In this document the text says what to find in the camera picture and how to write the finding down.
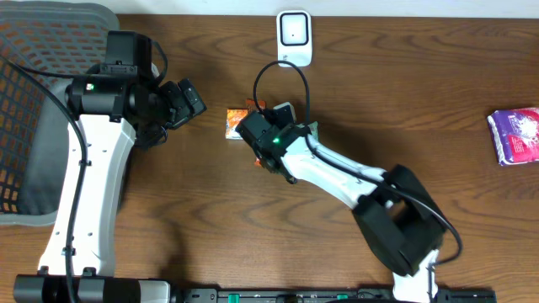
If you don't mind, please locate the small orange tissue pack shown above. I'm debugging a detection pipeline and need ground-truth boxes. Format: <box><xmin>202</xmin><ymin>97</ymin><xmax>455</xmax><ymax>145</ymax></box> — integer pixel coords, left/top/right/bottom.
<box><xmin>225</xmin><ymin>109</ymin><xmax>248</xmax><ymax>140</ymax></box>

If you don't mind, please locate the teal snack pack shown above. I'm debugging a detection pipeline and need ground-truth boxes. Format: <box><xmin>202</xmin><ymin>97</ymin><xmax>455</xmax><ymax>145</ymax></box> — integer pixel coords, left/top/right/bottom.
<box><xmin>308</xmin><ymin>121</ymin><xmax>319</xmax><ymax>141</ymax></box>

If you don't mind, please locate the pink purple pad pack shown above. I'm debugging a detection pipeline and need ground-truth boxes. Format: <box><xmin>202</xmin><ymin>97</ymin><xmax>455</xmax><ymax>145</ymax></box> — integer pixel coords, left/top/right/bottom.
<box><xmin>487</xmin><ymin>107</ymin><xmax>538</xmax><ymax>166</ymax></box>

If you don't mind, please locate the orange Top chocolate bar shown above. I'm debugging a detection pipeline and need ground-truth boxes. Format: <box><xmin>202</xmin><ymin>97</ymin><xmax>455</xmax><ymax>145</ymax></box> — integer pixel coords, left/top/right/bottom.
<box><xmin>245</xmin><ymin>98</ymin><xmax>266</xmax><ymax>113</ymax></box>

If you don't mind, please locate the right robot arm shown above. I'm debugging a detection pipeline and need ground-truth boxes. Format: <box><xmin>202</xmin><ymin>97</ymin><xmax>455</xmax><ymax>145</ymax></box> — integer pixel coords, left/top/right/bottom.
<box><xmin>237</xmin><ymin>112</ymin><xmax>448</xmax><ymax>302</ymax></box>

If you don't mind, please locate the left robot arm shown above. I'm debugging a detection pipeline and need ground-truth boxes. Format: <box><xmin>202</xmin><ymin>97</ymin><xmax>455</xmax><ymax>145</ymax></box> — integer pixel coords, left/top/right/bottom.
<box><xmin>13</xmin><ymin>61</ymin><xmax>206</xmax><ymax>302</ymax></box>

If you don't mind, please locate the white barcode scanner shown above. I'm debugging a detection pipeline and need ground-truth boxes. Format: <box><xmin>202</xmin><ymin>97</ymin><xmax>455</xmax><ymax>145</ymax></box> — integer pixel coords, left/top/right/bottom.
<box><xmin>276</xmin><ymin>10</ymin><xmax>313</xmax><ymax>67</ymax></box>

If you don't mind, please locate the grey plastic mesh basket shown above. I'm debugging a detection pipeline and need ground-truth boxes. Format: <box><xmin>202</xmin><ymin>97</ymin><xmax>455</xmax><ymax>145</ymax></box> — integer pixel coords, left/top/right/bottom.
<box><xmin>1</xmin><ymin>1</ymin><xmax>120</xmax><ymax>226</ymax></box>

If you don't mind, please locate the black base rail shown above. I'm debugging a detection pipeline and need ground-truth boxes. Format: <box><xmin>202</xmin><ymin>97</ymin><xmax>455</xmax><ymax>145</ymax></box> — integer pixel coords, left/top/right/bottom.
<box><xmin>170</xmin><ymin>288</ymin><xmax>498</xmax><ymax>303</ymax></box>

